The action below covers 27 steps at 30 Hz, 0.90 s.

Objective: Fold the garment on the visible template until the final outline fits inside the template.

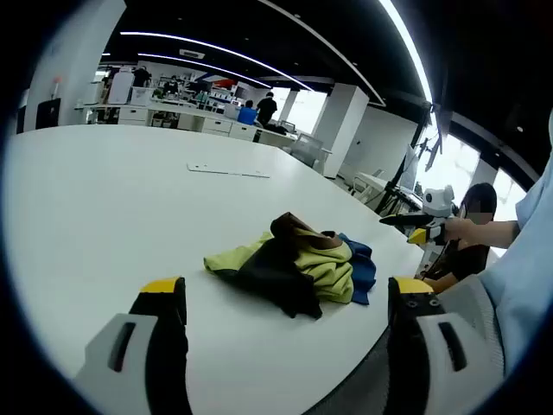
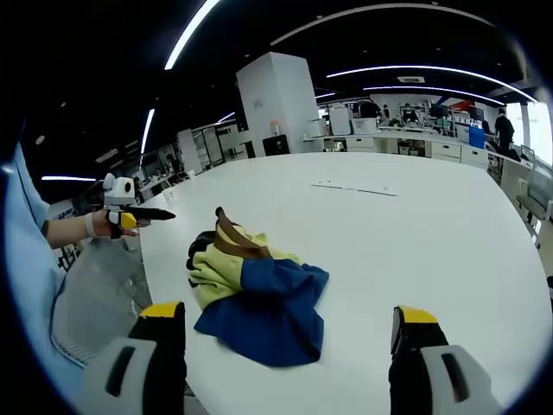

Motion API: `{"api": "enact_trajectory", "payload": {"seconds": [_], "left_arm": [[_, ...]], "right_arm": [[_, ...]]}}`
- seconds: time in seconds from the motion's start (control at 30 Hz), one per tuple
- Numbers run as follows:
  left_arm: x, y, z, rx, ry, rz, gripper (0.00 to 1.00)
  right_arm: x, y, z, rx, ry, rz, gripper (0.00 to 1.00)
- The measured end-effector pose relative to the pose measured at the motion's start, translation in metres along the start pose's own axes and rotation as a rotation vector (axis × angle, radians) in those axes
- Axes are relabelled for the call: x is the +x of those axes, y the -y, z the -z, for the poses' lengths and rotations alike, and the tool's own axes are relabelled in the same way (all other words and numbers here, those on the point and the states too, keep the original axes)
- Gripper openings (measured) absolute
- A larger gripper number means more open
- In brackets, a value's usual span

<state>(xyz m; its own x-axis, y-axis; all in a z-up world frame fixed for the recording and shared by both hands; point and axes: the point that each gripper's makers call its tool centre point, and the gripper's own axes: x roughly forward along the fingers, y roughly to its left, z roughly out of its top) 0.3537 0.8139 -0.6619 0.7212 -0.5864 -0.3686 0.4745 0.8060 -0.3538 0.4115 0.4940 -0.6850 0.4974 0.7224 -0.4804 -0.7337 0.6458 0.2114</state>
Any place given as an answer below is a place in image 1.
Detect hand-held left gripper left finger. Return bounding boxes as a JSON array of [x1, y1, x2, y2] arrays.
[[71, 276, 194, 415]]

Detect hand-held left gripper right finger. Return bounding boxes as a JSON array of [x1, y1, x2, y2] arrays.
[[386, 276, 506, 415]]

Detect yellow-green colour-block garment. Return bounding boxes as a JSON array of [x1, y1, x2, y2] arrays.
[[202, 211, 378, 321]]

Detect person's right hand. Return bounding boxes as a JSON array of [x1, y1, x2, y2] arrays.
[[444, 217, 477, 244]]

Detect black stand with screens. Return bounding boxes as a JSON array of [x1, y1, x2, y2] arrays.
[[374, 101, 446, 217]]

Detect person's light blue shirt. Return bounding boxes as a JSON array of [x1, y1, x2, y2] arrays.
[[479, 150, 553, 378]]

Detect white square pillar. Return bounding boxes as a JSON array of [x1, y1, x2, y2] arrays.
[[23, 0, 127, 131], [310, 83, 372, 179]]

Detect wide bright ceiling light strip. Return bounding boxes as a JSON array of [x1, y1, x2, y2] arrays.
[[378, 0, 434, 105]]

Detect long white desk row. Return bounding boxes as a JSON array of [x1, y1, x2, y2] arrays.
[[86, 99, 300, 144]]

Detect long ceiling light strip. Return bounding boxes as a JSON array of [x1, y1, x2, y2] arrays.
[[137, 52, 272, 89], [119, 30, 315, 93]]

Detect black cabinet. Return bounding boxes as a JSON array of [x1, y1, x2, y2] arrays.
[[35, 98, 62, 130]]

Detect white standing board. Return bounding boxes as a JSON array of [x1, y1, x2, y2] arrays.
[[107, 71, 133, 105]]

